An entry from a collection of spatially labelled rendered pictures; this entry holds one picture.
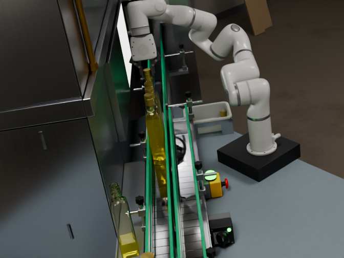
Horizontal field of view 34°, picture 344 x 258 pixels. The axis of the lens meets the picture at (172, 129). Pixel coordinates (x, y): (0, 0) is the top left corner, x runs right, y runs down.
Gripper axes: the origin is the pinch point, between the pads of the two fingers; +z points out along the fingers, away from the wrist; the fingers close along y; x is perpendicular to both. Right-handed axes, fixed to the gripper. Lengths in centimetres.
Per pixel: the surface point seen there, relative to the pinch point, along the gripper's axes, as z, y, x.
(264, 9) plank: 0, 104, 390
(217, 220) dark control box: 49, 20, -47
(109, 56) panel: -9.9, -11.9, -15.5
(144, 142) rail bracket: 25.9, -4.8, -13.2
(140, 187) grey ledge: 39.1, -7.5, -28.7
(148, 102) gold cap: 9.7, 0.0, -17.1
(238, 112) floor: 69, 49, 206
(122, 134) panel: 21.4, -12.7, -13.5
